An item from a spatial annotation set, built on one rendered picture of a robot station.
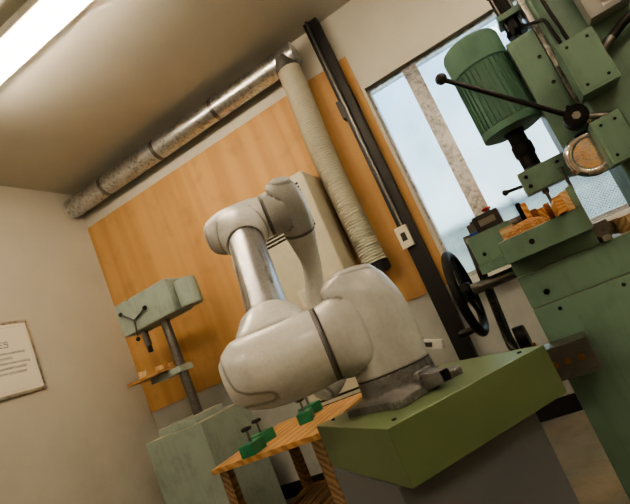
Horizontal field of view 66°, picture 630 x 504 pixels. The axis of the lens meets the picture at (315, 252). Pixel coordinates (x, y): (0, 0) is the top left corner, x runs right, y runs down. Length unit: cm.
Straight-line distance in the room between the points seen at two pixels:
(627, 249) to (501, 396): 61
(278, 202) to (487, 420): 86
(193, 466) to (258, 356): 214
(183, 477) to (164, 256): 154
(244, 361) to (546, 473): 56
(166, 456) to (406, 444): 244
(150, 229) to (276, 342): 297
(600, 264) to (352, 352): 70
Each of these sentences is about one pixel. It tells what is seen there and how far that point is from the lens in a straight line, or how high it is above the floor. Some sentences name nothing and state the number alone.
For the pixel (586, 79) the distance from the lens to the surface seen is 145.
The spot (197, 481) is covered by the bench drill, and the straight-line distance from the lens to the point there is 304.
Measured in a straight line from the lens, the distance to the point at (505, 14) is 169.
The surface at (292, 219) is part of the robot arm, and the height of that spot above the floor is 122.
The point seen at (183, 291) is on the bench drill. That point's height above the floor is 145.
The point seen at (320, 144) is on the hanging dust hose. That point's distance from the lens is 297.
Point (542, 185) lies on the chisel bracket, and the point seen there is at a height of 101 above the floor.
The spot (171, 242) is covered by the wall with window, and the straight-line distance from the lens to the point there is 369.
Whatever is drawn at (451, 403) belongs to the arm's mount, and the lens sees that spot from 84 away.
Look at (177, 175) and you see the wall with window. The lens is 370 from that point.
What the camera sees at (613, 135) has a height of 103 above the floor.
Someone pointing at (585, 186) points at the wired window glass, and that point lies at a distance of 296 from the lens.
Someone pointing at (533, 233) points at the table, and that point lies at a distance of 131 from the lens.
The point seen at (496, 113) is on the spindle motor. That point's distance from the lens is 155.
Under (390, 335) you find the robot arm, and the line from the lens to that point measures 92.
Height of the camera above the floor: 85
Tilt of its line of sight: 10 degrees up
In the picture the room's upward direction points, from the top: 23 degrees counter-clockwise
